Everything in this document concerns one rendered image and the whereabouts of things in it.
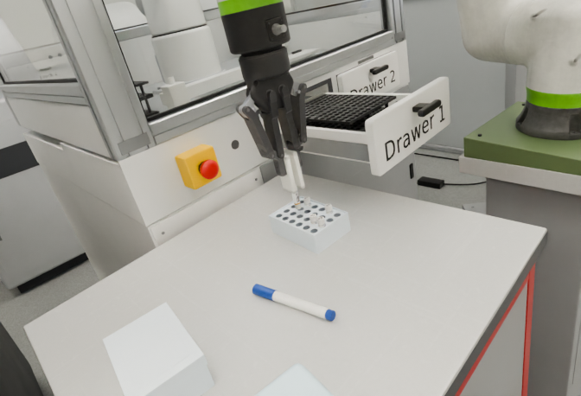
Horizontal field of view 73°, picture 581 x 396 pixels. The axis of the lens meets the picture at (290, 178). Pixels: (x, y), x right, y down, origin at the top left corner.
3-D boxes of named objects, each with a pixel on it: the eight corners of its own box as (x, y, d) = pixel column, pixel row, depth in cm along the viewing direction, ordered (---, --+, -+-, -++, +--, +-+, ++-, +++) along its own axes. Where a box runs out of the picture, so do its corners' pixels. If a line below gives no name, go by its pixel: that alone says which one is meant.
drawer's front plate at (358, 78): (399, 84, 130) (397, 50, 126) (347, 113, 113) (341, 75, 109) (395, 84, 131) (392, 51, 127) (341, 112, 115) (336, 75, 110)
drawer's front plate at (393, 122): (450, 123, 89) (449, 75, 85) (379, 177, 73) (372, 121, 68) (443, 123, 91) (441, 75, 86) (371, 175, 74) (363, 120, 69)
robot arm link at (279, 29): (255, 7, 63) (206, 19, 58) (303, -4, 54) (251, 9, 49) (264, 46, 65) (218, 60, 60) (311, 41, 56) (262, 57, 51)
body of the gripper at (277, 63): (253, 55, 53) (269, 119, 57) (298, 41, 58) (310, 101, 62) (225, 57, 59) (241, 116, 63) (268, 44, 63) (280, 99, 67)
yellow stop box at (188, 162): (225, 176, 83) (215, 145, 80) (196, 191, 79) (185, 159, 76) (212, 173, 87) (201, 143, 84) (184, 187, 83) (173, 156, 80)
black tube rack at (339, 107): (399, 122, 92) (396, 95, 90) (354, 150, 82) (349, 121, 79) (328, 117, 108) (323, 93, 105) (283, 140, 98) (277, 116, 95)
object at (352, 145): (439, 119, 89) (437, 92, 87) (375, 165, 74) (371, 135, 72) (311, 111, 117) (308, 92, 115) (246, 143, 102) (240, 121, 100)
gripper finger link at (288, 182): (289, 155, 64) (285, 156, 64) (297, 192, 67) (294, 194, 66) (277, 152, 66) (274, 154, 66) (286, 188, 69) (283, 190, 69)
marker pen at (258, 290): (337, 316, 52) (335, 307, 51) (331, 324, 51) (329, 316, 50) (259, 289, 60) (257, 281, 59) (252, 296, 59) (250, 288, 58)
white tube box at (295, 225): (351, 230, 69) (347, 212, 68) (317, 254, 65) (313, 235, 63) (304, 212, 79) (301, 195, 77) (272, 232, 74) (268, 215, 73)
